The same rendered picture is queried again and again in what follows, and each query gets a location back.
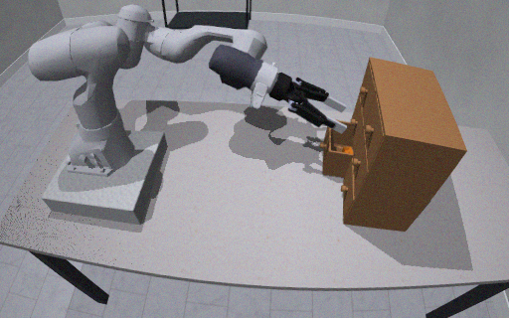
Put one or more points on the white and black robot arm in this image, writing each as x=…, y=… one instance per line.
x=97, y=53

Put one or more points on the brown wooden drawer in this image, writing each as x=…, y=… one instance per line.
x=376, y=135
x=348, y=189
x=360, y=163
x=358, y=120
x=337, y=163
x=368, y=93

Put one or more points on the brown wooden chest of drawers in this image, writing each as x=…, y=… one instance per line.
x=421, y=147

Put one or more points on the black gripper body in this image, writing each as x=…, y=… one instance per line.
x=284, y=89

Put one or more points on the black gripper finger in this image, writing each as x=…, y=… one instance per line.
x=317, y=118
x=319, y=96

